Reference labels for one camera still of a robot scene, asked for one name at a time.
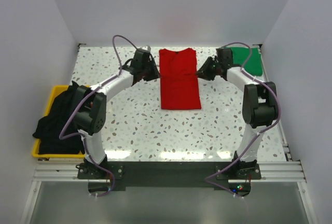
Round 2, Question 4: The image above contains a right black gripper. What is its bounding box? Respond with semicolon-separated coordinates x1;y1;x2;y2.
195;57;221;81

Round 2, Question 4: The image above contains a red polo shirt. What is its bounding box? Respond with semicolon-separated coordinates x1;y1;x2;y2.
159;48;201;110

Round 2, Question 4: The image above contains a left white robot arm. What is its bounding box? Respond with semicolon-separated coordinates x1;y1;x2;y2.
70;46;160;178

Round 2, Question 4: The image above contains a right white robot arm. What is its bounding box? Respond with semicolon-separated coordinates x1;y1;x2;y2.
196;47;280;179

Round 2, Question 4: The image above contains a folded green t shirt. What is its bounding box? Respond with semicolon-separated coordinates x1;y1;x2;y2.
230;47;263;76

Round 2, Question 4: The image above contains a yellow plastic bin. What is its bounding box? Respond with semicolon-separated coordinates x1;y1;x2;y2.
31;85;85;159

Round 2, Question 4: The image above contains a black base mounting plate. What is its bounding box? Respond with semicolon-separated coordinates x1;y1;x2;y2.
76;161;261;193

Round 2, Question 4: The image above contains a black t shirt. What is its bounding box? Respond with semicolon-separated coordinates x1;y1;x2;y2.
32;81;85;154

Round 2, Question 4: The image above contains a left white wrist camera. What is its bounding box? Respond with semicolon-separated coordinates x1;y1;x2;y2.
140;45;151;52

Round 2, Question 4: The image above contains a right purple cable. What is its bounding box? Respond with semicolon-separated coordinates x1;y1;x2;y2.
204;42;282;191

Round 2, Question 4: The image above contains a purple cable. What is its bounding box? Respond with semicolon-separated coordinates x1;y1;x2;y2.
204;42;282;191
58;34;146;198

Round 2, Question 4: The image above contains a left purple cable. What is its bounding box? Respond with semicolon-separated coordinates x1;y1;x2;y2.
58;34;146;198

